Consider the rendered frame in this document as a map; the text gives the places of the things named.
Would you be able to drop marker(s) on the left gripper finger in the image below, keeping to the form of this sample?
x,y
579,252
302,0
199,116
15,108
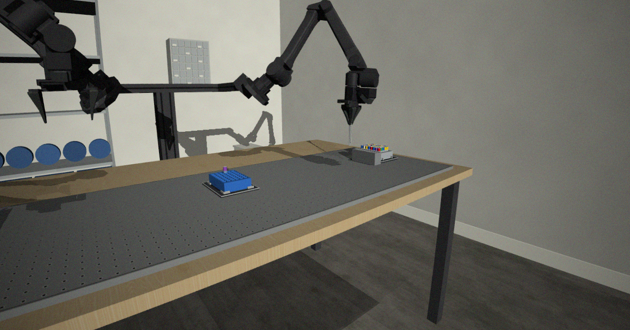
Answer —
x,y
356,113
352,109

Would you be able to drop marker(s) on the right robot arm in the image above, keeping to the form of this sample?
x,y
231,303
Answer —
x,y
35,24

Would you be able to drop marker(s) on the blue tube carrier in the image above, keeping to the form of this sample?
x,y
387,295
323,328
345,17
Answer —
x,y
230,181

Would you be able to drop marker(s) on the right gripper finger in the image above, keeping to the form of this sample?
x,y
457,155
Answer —
x,y
37,99
93,97

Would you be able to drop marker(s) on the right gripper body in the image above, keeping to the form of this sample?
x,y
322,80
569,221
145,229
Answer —
x,y
75,84

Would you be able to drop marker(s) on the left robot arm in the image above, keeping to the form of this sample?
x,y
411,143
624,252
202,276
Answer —
x,y
359,74

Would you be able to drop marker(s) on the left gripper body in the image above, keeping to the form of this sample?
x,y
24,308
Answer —
x,y
349,103

